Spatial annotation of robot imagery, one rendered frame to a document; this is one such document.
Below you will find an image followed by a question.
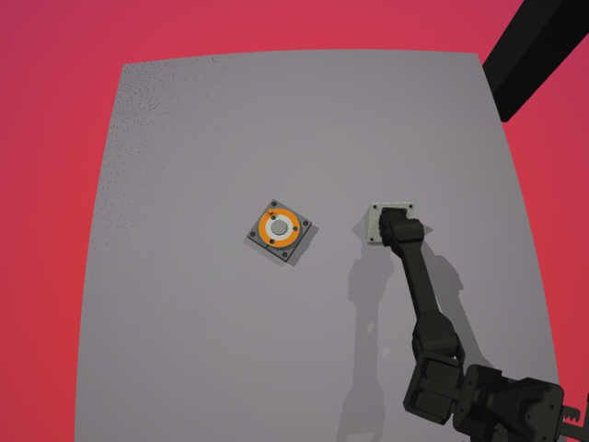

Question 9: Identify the orange round plate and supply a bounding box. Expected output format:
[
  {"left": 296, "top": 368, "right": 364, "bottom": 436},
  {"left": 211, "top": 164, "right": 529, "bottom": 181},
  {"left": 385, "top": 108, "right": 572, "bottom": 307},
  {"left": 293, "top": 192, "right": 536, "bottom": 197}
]
[{"left": 259, "top": 209, "right": 300, "bottom": 248}]

